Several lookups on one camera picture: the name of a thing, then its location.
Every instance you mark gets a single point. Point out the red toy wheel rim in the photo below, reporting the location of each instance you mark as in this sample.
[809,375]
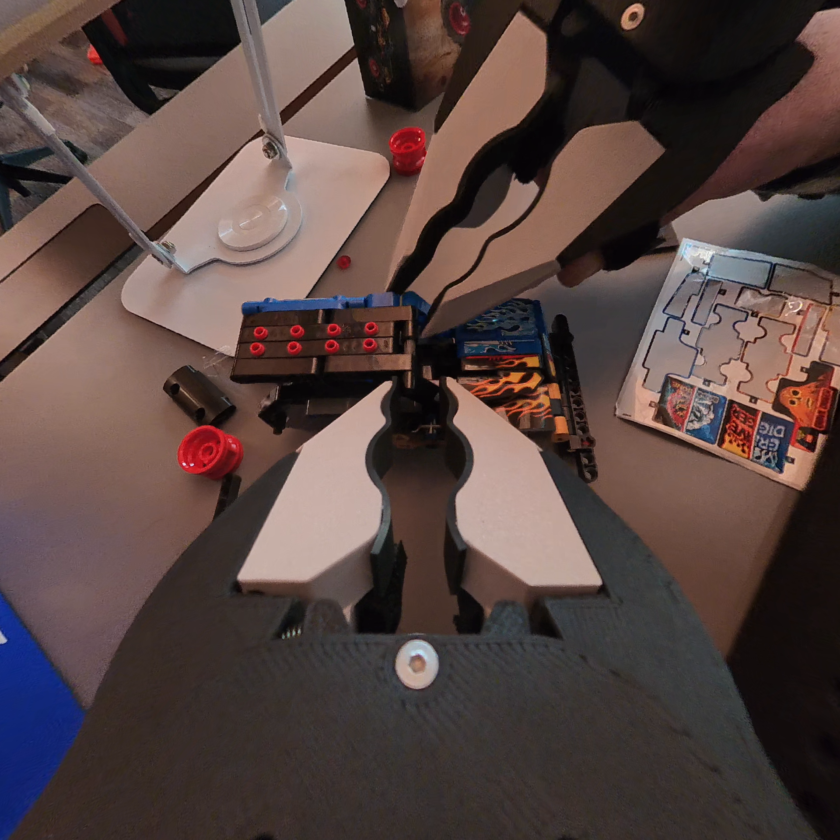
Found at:
[407,149]
[210,453]

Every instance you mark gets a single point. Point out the white sticker sheet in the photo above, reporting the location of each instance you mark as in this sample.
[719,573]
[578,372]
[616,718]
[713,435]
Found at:
[722,328]

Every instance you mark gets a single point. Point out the office chair teal base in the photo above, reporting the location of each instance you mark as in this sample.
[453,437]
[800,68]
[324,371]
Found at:
[26,170]

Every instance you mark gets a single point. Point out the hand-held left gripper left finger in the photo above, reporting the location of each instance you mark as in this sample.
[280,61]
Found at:
[308,525]

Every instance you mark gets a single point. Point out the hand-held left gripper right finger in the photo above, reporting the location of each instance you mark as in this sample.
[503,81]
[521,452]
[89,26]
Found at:
[525,525]

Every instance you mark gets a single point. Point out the white metal stand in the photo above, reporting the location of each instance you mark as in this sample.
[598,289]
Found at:
[197,289]

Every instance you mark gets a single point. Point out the small black toy piece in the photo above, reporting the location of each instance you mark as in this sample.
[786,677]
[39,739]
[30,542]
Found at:
[226,492]

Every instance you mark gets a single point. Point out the blue plastic bin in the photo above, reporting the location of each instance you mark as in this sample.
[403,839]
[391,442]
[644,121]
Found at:
[26,689]

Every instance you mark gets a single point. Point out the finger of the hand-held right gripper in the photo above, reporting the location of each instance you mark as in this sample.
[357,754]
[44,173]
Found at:
[472,131]
[590,197]

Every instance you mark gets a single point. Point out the person's right hand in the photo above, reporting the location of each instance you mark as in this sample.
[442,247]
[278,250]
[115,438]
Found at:
[774,124]

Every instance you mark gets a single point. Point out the black toy set box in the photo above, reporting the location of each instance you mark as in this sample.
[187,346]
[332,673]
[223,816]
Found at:
[394,59]

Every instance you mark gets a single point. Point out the blue black toy truck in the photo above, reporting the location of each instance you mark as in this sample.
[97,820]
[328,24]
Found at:
[315,354]

